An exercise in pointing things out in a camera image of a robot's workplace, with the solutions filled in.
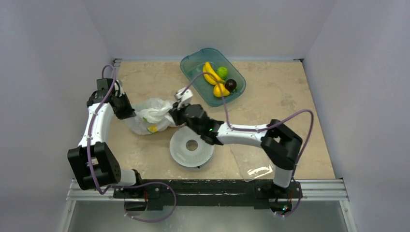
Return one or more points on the white plastic bag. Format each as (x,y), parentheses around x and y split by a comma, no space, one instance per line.
(151,116)

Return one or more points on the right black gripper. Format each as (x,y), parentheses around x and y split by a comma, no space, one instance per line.
(177,115)

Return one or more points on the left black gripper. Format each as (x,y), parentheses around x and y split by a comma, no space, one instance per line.
(128,112)

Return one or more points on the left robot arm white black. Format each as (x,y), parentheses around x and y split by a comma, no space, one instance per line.
(92,160)

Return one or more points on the yellow fake pear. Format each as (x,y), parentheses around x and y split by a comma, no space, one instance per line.
(220,90)

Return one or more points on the yellow fake banana bunch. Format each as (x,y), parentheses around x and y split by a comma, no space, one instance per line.
(210,75)

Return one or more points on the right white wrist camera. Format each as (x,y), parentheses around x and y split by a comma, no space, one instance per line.
(183,97)

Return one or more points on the dark purple fake plum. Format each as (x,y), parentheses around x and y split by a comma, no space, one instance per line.
(230,85)

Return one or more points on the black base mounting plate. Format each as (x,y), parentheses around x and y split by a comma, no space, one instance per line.
(258,194)

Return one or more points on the green fake lime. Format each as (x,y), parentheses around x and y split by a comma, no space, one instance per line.
(222,72)

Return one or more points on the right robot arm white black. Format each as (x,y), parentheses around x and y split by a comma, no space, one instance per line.
(281,144)

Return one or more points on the clear plastic screw box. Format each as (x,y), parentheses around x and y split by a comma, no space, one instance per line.
(252,162)

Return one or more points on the teal plastic tray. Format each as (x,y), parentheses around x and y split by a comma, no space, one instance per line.
(192,67)

